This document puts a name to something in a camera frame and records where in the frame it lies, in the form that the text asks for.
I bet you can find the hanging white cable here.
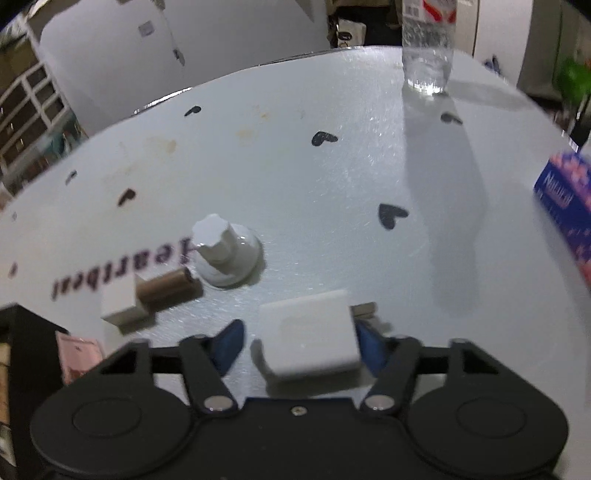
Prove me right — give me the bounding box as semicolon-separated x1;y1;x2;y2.
163;0;187;66

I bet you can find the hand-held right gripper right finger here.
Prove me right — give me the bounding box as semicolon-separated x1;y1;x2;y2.
355;320;507;415

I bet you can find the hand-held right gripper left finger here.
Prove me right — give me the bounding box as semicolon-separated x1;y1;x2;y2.
91;319;245;415

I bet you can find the white block with brown cylinder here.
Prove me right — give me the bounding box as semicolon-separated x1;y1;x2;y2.
100;267;202;332

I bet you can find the purple tissue box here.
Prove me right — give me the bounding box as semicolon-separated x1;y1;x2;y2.
533;150;591;292

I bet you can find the patterned low cabinet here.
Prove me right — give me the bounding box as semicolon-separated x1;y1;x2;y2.
39;113;90;160

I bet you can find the green bag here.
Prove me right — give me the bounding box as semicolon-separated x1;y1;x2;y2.
557;56;591;95

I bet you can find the white faceted knob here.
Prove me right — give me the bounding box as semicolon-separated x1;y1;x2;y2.
190;213;262;289

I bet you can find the chair with clothes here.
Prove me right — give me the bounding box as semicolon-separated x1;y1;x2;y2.
326;0;403;50

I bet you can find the black box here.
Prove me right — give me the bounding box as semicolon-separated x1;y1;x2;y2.
0;304;71;480

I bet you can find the white drawer unit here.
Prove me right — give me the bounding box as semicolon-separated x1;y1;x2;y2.
0;59;71;178

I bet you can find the white plug charger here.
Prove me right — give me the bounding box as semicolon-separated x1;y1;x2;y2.
250;289;378;382

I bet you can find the pink small figure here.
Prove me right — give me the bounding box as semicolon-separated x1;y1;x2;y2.
56;332;103;387

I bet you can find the clear water bottle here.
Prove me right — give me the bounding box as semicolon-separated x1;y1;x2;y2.
400;0;458;96

